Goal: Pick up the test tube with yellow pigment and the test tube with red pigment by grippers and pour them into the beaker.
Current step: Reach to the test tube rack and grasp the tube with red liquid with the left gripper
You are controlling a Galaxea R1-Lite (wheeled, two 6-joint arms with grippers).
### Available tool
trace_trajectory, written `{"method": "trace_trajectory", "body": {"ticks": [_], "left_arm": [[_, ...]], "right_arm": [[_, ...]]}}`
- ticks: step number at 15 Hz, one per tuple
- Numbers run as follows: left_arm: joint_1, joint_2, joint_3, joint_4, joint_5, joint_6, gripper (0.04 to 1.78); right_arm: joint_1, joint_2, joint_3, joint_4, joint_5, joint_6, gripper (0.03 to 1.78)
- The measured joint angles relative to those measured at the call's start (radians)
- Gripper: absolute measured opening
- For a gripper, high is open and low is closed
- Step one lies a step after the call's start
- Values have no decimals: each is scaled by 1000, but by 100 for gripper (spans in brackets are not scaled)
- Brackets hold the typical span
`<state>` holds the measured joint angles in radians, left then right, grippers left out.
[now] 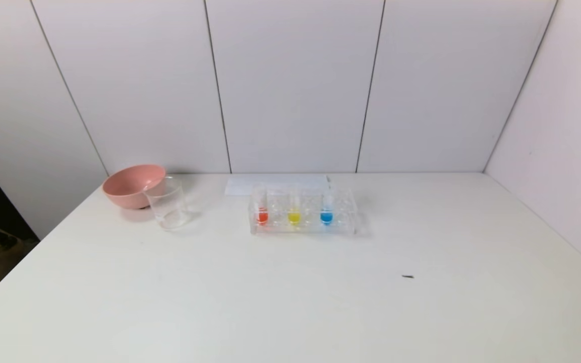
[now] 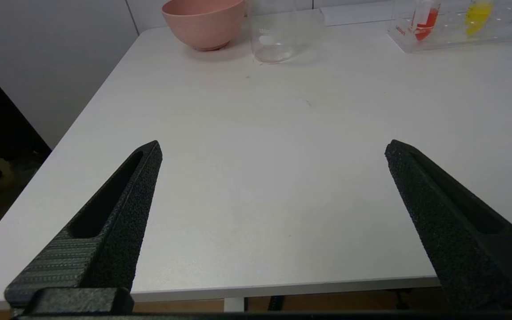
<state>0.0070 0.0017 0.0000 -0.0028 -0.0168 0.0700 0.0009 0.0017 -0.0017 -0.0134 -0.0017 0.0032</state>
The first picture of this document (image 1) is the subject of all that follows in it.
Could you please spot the pink plastic bowl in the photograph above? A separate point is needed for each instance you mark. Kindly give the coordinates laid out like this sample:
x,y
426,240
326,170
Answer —
x,y
126,187

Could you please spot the white paper sheet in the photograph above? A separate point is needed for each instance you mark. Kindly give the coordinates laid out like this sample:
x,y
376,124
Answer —
x,y
250,184

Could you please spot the test tube with red pigment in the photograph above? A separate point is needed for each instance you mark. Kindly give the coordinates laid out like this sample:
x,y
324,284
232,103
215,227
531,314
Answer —
x,y
261,217

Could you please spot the test tube with yellow pigment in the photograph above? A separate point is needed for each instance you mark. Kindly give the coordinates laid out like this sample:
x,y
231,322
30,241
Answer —
x,y
294,217

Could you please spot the clear glass beaker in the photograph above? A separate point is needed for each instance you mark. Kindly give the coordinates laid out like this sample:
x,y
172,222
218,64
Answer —
x,y
169,209

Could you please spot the test tube with blue pigment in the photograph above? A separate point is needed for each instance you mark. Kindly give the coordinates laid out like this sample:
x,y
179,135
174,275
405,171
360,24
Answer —
x,y
326,217

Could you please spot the clear acrylic test tube rack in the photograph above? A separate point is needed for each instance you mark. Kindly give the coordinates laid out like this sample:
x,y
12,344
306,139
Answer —
x,y
308,228

